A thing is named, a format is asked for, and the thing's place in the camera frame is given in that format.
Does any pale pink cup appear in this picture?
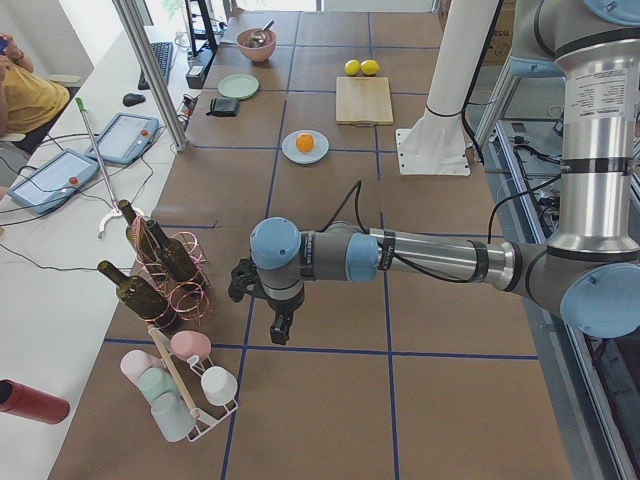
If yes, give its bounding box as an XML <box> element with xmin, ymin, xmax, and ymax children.
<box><xmin>120</xmin><ymin>350</ymin><xmax>164</xmax><ymax>385</ymax></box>

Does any dark glass wine bottle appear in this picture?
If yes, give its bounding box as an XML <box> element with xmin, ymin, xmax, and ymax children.
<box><xmin>118</xmin><ymin>199</ymin><xmax>157</xmax><ymax>265</ymax></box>
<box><xmin>145</xmin><ymin>219</ymin><xmax>204</xmax><ymax>285</ymax></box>
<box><xmin>97</xmin><ymin>260</ymin><xmax>176</xmax><ymax>328</ymax></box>

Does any light green plate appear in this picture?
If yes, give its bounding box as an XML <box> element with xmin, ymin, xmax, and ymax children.
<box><xmin>218</xmin><ymin>74</ymin><xmax>260</xmax><ymax>100</ymax></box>

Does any metal scoop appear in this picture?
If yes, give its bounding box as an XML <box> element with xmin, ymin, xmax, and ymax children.
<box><xmin>245</xmin><ymin>19</ymin><xmax>275</xmax><ymax>48</ymax></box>

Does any yellow lemon lower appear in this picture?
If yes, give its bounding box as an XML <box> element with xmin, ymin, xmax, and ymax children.
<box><xmin>344</xmin><ymin>59</ymin><xmax>361</xmax><ymax>77</ymax></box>

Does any person in yellow shirt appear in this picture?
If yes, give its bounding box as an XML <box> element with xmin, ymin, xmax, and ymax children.
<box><xmin>1</xmin><ymin>33</ymin><xmax>73</xmax><ymax>154</ymax></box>

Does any black computer mouse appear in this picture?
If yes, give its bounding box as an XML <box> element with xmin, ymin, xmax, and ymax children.
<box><xmin>122</xmin><ymin>93</ymin><xmax>146</xmax><ymax>107</ymax></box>

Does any black keyboard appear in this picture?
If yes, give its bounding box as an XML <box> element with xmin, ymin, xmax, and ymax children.
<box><xmin>137</xmin><ymin>41</ymin><xmax>174</xmax><ymax>92</ymax></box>

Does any teach pendant tablet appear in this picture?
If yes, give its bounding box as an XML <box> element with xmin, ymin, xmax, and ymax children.
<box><xmin>8</xmin><ymin>149</ymin><xmax>99</xmax><ymax>214</ymax></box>
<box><xmin>96</xmin><ymin>112</ymin><xmax>159</xmax><ymax>166</ymax></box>

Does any pink bowl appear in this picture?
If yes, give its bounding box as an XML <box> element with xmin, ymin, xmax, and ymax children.
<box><xmin>236</xmin><ymin>29</ymin><xmax>276</xmax><ymax>63</ymax></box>

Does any grabber stick with white hook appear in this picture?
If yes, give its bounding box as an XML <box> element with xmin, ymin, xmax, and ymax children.
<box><xmin>75</xmin><ymin>96</ymin><xmax>123</xmax><ymax>240</ymax></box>

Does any black gripper arm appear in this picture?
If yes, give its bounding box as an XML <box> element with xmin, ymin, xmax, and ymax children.
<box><xmin>268</xmin><ymin>298</ymin><xmax>304</xmax><ymax>344</ymax></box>

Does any white cup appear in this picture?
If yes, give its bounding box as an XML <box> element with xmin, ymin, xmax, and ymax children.
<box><xmin>201</xmin><ymin>366</ymin><xmax>238</xmax><ymax>406</ymax></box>

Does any white wire cup rack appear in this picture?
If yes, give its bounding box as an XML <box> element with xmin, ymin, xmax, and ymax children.
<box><xmin>148</xmin><ymin>327</ymin><xmax>239</xmax><ymax>443</ymax></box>

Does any dark grey folded cloth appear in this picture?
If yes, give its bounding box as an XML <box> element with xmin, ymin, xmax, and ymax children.
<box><xmin>206</xmin><ymin>97</ymin><xmax>240</xmax><ymax>117</ymax></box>

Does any teach pendant tablet near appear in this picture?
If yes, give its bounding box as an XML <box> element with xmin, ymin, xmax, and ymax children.
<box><xmin>8</xmin><ymin>149</ymin><xmax>99</xmax><ymax>214</ymax></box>

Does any aluminium frame post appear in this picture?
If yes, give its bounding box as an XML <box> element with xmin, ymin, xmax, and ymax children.
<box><xmin>113</xmin><ymin>0</ymin><xmax>187</xmax><ymax>152</ymax></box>

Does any copper wire bottle rack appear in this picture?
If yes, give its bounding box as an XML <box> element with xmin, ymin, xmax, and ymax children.
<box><xmin>126</xmin><ymin>216</ymin><xmax>211</xmax><ymax>326</ymax></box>

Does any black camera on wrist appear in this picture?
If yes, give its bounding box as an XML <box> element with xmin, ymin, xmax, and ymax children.
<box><xmin>228</xmin><ymin>258</ymin><xmax>264</xmax><ymax>303</ymax></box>

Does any pale blue cup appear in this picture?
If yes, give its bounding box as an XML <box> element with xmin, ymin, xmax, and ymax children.
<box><xmin>151</xmin><ymin>392</ymin><xmax>195</xmax><ymax>442</ymax></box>

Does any orange mandarin fruit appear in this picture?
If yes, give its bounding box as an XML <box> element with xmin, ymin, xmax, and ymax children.
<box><xmin>295</xmin><ymin>132</ymin><xmax>315</xmax><ymax>153</ymax></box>

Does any red cylindrical flask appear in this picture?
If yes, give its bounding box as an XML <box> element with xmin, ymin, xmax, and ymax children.
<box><xmin>1</xmin><ymin>379</ymin><xmax>70</xmax><ymax>425</ymax></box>

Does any yellow lemon upper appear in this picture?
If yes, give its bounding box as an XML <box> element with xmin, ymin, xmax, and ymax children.
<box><xmin>360</xmin><ymin>59</ymin><xmax>380</xmax><ymax>76</ymax></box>

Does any mint green cup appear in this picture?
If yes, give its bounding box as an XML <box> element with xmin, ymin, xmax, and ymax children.
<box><xmin>136</xmin><ymin>367</ymin><xmax>180</xmax><ymax>404</ymax></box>

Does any teach pendant tablet far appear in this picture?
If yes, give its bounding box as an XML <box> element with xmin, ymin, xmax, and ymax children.
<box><xmin>96</xmin><ymin>112</ymin><xmax>159</xmax><ymax>166</ymax></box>

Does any light blue plate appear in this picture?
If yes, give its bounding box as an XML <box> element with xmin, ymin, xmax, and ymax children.
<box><xmin>281</xmin><ymin>130</ymin><xmax>329</xmax><ymax>165</ymax></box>

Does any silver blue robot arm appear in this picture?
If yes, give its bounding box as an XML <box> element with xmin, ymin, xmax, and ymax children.
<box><xmin>235</xmin><ymin>1</ymin><xmax>639</xmax><ymax>357</ymax></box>

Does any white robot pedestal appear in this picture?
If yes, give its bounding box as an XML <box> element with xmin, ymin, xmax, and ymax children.
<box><xmin>396</xmin><ymin>0</ymin><xmax>501</xmax><ymax>176</ymax></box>

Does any black computer box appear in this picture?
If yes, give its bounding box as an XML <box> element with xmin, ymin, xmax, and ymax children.
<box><xmin>185</xmin><ymin>48</ymin><xmax>215</xmax><ymax>90</ymax></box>

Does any bamboo cutting board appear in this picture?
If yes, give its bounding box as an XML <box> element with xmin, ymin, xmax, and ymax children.
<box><xmin>336</xmin><ymin>76</ymin><xmax>394</xmax><ymax>125</ymax></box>

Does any yellow lemon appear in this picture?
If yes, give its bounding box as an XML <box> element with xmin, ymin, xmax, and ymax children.
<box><xmin>344</xmin><ymin>59</ymin><xmax>361</xmax><ymax>77</ymax></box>
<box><xmin>360</xmin><ymin>59</ymin><xmax>380</xmax><ymax>76</ymax></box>

